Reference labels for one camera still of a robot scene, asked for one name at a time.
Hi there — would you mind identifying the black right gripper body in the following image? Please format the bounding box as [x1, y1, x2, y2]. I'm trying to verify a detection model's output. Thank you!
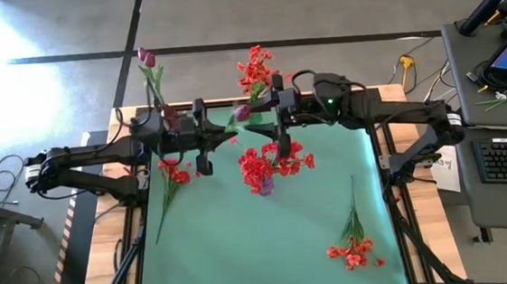
[268, 71, 305, 160]

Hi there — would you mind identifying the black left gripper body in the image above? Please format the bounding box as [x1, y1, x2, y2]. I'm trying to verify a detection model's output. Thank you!
[172, 98, 217, 180]

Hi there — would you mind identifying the orange artificial flower bunch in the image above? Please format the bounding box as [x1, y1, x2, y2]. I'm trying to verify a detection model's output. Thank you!
[233, 42, 298, 112]
[321, 172, 388, 273]

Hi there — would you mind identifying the red ribbed glass vase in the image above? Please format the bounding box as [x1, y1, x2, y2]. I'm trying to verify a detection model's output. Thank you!
[162, 102, 182, 133]

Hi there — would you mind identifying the pink ribbed glass vase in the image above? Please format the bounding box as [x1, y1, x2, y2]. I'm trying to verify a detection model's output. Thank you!
[256, 175, 277, 199]

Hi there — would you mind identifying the green table mat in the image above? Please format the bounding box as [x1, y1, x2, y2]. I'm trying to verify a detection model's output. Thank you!
[125, 92, 409, 284]

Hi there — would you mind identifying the yellow power plug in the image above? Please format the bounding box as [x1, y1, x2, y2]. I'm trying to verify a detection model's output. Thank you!
[399, 54, 417, 71]

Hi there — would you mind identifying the black hazard-striped floor mat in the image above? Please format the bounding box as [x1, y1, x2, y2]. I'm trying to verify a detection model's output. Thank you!
[30, 129, 121, 284]

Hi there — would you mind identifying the white paper sheet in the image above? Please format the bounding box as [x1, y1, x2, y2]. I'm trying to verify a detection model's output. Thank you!
[428, 143, 464, 196]

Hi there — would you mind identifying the grey computer cart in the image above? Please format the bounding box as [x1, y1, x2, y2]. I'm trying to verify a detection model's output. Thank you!
[441, 15, 507, 240]

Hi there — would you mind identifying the black aluminium table frame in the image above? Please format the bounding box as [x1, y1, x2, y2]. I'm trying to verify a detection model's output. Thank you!
[64, 80, 468, 284]

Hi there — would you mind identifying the white floor cable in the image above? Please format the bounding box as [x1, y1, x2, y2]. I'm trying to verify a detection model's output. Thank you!
[408, 60, 459, 119]

